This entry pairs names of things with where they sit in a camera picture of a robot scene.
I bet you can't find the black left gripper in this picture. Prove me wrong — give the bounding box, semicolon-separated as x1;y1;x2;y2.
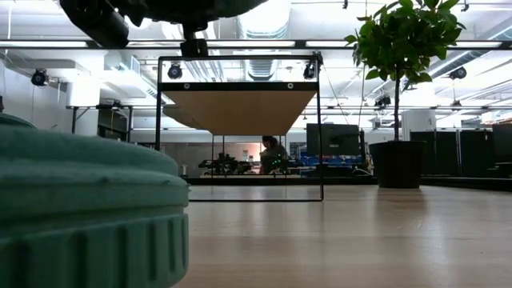
58;0;210;58

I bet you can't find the seated person at robot station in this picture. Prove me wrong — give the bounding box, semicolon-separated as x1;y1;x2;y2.
258;135;290;176

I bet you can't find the black monitor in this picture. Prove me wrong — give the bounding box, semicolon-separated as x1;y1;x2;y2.
306;122;362;158

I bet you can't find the green plant in black pot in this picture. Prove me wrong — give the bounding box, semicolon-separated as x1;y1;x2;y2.
344;0;467;190

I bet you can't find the white column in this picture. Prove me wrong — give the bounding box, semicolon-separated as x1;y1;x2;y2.
401;108;438;142

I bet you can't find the black partition panel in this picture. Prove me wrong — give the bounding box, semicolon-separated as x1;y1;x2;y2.
491;122;512;179
410;130;494;178

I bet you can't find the silver ventilation duct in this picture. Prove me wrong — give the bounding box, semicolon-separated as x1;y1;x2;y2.
235;15;294;82

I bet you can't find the wooden shelf with black frame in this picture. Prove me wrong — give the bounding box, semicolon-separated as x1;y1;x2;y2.
154;54;325;202

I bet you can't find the black overhead light rail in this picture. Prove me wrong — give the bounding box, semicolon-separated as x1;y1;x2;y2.
0;38;512;50

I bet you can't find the black metal table frame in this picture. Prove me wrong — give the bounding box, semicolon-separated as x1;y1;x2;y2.
186;175;512;193

